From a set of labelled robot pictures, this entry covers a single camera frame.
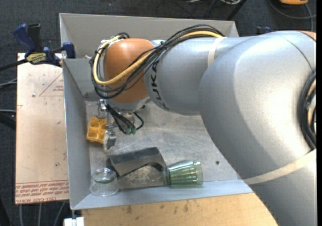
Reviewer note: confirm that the green ribbed glass cup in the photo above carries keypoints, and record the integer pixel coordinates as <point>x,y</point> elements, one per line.
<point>184,173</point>

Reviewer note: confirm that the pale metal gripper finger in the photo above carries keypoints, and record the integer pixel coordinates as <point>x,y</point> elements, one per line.
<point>110,140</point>
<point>102,105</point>

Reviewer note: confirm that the dark grey flat block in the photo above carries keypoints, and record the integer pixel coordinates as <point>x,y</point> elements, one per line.
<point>133,157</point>

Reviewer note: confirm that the grey metal bin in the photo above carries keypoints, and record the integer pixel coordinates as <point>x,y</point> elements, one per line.
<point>176,142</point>

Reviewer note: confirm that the brown cardboard board red print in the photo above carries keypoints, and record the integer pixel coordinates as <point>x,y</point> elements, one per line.
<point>40,124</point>

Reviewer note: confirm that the clear glass cup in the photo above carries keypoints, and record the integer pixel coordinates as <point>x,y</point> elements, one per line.
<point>104,182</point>

